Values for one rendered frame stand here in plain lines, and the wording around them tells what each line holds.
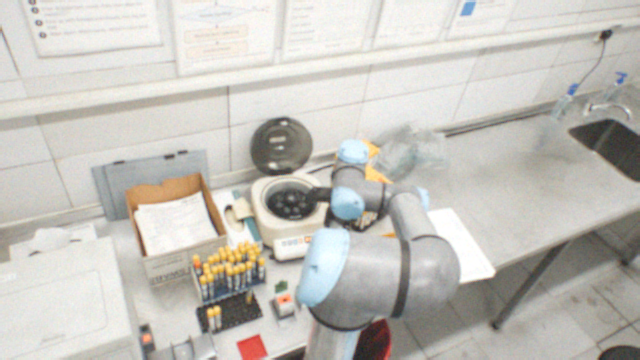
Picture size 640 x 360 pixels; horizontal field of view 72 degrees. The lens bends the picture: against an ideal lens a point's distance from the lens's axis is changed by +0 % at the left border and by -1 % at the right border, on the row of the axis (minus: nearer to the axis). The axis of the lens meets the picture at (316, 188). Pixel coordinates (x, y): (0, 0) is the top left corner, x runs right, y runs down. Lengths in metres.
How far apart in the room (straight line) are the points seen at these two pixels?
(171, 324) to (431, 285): 0.87
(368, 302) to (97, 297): 0.63
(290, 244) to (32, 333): 0.73
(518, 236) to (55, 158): 1.55
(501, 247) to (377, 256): 1.12
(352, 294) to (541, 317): 2.23
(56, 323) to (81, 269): 0.13
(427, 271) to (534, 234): 1.22
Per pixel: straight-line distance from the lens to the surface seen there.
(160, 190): 1.51
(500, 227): 1.78
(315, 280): 0.61
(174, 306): 1.36
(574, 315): 2.92
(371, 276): 0.61
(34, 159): 1.46
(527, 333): 2.69
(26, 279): 1.14
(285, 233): 1.40
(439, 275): 0.64
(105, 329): 1.02
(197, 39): 1.30
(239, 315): 1.30
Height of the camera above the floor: 2.04
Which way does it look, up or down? 44 degrees down
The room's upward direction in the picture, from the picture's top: 9 degrees clockwise
